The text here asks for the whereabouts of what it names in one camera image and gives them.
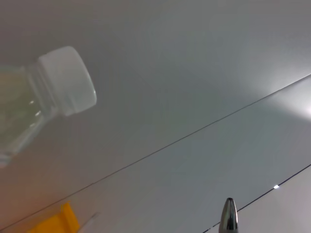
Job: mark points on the clear green-label water bottle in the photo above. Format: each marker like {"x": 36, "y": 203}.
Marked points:
{"x": 68, "y": 80}

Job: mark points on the transparent plastic ruler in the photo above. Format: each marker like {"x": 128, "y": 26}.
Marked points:
{"x": 91, "y": 219}

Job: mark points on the silver white pen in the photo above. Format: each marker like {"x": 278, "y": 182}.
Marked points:
{"x": 229, "y": 218}

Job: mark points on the yellow plastic bin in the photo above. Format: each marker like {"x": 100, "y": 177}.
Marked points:
{"x": 68, "y": 218}

